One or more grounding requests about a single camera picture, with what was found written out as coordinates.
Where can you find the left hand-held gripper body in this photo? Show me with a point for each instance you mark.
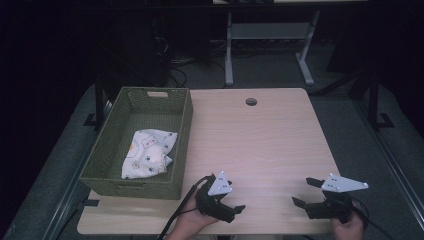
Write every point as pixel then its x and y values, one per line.
pixel 213 200

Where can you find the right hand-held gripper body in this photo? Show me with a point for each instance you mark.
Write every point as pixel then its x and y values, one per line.
pixel 333 203

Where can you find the white printed cloth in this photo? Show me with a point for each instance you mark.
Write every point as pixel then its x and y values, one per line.
pixel 150 155

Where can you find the green woven basket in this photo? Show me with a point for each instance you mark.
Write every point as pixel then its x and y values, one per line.
pixel 110 156

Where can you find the person's left hand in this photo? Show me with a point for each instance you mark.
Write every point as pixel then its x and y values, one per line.
pixel 191 218

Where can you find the person's right hand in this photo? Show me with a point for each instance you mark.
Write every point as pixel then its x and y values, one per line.
pixel 348 230

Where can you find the black metal stand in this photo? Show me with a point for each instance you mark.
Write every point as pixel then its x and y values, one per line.
pixel 374 100
pixel 99 100

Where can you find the white metal desk frame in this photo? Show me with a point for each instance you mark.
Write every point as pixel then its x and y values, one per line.
pixel 270 31

